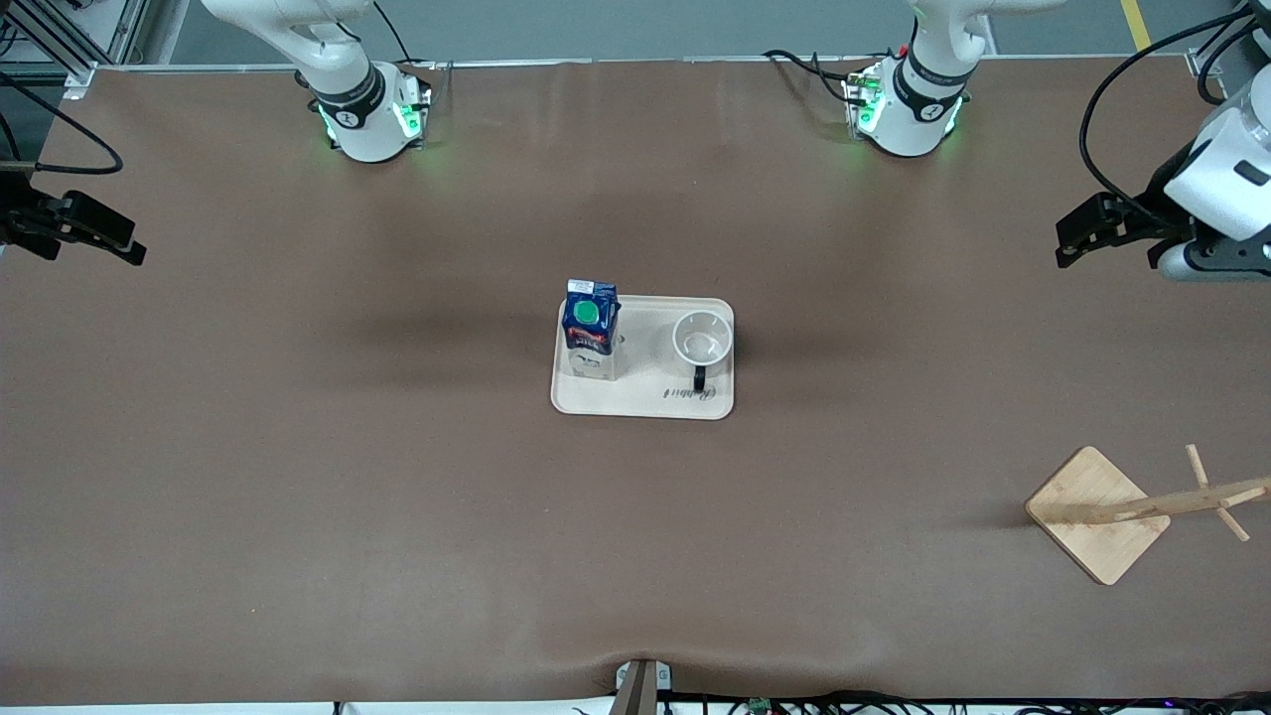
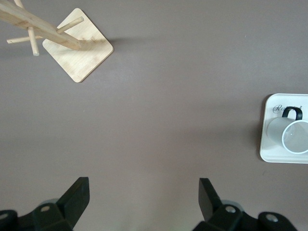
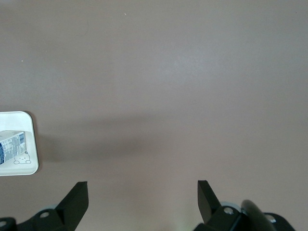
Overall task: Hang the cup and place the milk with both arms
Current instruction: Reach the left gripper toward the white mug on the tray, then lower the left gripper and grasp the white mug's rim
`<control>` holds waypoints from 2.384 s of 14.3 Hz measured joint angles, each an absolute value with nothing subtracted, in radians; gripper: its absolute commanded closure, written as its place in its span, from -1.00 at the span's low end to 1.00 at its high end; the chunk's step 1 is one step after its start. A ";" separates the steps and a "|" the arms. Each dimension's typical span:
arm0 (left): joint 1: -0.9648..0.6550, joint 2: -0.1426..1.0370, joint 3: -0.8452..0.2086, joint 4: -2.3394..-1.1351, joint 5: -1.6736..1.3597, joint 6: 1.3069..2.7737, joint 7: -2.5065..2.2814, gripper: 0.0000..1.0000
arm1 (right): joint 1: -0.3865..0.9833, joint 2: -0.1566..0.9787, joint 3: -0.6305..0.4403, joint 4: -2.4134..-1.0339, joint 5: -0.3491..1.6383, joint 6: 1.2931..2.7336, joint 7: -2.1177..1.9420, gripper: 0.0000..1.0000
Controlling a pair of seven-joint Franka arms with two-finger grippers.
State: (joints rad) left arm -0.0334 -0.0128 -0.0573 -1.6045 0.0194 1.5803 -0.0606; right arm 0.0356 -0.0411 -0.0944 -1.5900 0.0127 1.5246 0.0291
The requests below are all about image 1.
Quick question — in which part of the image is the white smiley face mug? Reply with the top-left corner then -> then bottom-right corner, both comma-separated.
672,310 -> 735,392

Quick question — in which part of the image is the blue white milk carton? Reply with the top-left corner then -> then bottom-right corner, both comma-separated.
561,279 -> 622,382

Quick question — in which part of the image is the wooden cup rack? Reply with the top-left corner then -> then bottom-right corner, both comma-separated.
1025,444 -> 1271,586

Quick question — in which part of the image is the brown table cover mat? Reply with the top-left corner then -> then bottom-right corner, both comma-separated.
0,58 -> 1271,708

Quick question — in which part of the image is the cream plastic tray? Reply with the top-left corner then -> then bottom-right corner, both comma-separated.
550,295 -> 736,421

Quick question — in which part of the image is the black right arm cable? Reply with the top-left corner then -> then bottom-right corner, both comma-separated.
0,70 -> 124,176

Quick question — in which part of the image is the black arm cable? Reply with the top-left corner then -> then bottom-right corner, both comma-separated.
1079,8 -> 1271,227
0,70 -> 124,176

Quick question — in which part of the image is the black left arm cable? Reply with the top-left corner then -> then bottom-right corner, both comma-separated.
1079,8 -> 1271,227

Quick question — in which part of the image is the aluminium frame profile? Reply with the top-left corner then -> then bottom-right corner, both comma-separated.
0,0 -> 150,100

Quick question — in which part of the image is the black left base cable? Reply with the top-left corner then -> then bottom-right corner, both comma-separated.
763,50 -> 865,105

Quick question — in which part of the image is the black base cable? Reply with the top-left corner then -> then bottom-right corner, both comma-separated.
763,50 -> 865,105
372,0 -> 438,72

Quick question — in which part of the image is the black right base cable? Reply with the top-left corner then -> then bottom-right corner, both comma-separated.
372,0 -> 438,72

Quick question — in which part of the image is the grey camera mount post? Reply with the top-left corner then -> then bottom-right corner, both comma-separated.
608,658 -> 673,715

